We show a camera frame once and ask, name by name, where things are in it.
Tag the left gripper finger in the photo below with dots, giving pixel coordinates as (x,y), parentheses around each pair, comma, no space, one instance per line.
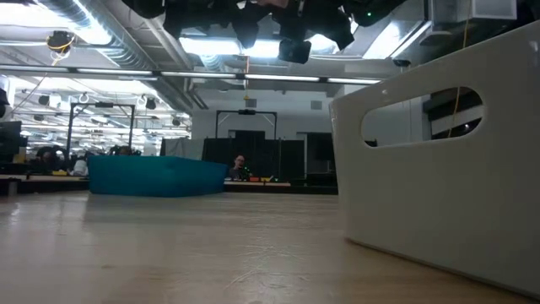
(339,36)
(249,29)

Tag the teal plastic bin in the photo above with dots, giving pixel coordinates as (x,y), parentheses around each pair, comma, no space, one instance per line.
(156,177)

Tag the white plastic bin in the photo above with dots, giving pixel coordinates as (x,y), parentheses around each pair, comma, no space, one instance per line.
(422,202)

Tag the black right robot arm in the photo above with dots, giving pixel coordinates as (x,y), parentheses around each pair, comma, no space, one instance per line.
(531,10)

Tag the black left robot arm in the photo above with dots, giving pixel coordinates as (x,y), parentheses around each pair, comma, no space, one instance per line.
(190,14)

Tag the long suspended light strip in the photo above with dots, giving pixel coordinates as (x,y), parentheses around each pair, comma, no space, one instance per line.
(278,77)

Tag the white ceiling unit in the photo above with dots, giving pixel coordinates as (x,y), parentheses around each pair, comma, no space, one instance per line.
(485,9)

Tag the person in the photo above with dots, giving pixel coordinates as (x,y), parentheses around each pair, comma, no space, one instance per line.
(123,150)
(239,169)
(47,159)

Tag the wooden workbench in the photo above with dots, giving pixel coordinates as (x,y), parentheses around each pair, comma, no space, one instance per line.
(42,179)

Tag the black monitor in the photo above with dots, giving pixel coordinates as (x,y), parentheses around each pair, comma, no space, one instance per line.
(10,139)

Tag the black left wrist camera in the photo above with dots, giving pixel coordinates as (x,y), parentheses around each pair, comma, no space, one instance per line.
(294,51)

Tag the black gantry frame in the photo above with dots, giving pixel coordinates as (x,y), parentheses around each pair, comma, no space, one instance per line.
(246,112)
(103,104)

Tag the black partition wall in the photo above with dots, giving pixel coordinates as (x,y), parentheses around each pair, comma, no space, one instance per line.
(287,156)

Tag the silver ribbed air duct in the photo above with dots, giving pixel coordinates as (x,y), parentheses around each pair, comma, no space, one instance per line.
(97,25)

